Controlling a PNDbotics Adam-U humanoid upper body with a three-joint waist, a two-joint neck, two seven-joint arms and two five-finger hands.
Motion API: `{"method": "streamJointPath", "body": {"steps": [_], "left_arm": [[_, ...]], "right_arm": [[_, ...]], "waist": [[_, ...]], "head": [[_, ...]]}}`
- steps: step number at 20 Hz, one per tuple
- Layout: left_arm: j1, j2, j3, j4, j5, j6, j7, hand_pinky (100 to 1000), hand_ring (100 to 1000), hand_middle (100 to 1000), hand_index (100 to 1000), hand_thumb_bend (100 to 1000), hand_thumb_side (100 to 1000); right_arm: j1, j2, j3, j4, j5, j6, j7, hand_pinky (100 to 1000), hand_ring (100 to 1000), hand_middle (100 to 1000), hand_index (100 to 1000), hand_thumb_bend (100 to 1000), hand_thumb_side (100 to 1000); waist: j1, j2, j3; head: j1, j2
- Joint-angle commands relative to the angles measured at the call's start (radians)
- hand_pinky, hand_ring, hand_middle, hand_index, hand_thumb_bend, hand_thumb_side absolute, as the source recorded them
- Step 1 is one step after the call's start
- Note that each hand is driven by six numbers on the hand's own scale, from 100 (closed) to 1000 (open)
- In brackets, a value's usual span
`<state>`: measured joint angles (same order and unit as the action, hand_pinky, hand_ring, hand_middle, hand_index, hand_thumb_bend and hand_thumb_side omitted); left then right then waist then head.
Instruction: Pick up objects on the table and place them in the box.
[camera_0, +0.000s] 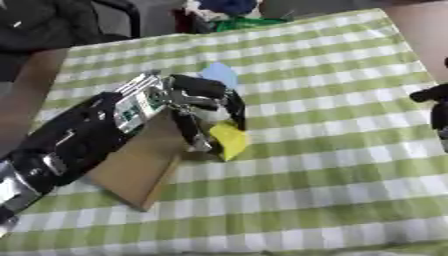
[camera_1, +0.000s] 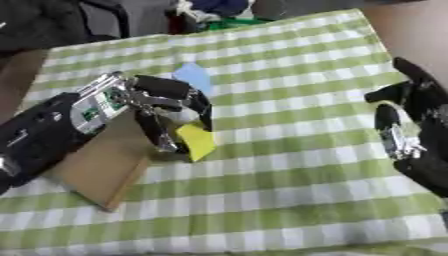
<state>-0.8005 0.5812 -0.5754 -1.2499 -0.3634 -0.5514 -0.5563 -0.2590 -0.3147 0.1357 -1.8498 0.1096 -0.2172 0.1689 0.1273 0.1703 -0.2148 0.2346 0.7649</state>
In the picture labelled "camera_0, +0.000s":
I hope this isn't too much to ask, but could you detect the yellow block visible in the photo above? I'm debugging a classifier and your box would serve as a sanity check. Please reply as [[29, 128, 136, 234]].
[[208, 120, 252, 162]]

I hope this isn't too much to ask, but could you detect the tan cardboard box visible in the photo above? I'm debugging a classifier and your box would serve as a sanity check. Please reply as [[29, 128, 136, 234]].
[[84, 109, 219, 212]]

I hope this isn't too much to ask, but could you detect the black chair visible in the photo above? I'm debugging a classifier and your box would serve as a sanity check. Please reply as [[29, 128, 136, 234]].
[[91, 0, 144, 42]]

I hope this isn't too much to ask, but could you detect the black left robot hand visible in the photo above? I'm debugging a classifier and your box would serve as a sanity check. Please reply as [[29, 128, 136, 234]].
[[164, 73, 249, 154]]

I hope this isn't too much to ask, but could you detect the green and white bag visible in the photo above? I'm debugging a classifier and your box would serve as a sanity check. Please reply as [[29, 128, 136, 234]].
[[171, 0, 291, 34]]

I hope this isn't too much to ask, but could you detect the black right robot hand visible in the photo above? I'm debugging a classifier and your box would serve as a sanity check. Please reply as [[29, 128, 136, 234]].
[[407, 57, 448, 153]]

